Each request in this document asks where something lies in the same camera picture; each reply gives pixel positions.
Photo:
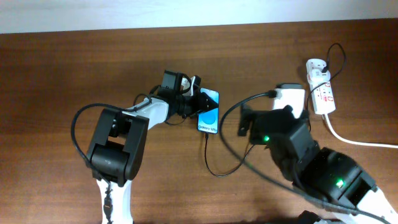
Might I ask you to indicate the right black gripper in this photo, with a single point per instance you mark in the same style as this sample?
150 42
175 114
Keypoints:
248 115

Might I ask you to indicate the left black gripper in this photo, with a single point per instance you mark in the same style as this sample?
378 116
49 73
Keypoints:
199 102

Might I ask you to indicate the blue Galaxy smartphone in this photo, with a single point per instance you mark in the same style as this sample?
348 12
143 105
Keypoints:
208 122

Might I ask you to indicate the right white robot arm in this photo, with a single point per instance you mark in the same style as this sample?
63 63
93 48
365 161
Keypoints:
320 172

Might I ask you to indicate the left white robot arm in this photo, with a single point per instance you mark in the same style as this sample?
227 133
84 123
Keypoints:
117 146

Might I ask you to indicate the white USB charger plug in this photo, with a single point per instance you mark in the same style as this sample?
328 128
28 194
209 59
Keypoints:
315 73

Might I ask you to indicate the white power strip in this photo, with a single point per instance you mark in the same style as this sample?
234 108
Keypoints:
322 97

